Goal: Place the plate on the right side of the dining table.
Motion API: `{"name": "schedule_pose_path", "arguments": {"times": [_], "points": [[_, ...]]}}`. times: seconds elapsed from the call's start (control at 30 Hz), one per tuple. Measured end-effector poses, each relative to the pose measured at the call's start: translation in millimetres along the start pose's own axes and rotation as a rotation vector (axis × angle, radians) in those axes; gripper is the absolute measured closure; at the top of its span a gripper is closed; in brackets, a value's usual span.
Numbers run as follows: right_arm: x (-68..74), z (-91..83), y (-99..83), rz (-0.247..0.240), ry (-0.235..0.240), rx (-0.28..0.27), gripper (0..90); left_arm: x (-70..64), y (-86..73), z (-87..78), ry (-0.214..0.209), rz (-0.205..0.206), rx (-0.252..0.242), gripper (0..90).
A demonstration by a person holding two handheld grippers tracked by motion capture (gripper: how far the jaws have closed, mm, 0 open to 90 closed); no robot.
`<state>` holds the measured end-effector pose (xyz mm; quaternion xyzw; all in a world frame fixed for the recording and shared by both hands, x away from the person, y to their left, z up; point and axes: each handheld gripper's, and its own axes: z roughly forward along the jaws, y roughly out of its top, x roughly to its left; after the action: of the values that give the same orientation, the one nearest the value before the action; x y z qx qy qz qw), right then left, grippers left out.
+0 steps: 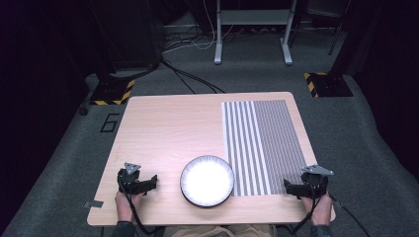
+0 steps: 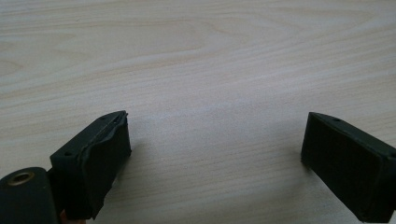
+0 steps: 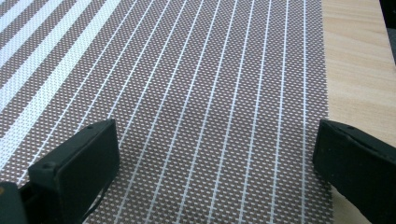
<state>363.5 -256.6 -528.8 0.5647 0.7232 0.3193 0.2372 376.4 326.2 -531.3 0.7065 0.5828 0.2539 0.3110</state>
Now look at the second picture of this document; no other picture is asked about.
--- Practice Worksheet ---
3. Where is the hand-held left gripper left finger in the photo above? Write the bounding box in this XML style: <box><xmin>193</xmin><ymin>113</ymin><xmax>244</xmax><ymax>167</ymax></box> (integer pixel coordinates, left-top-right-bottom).
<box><xmin>49</xmin><ymin>110</ymin><xmax>133</xmax><ymax>221</ymax></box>

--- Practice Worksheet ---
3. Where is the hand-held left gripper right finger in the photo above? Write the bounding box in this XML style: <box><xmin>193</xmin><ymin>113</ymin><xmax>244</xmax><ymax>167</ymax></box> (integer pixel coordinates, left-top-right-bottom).
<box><xmin>300</xmin><ymin>111</ymin><xmax>396</xmax><ymax>224</ymax></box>

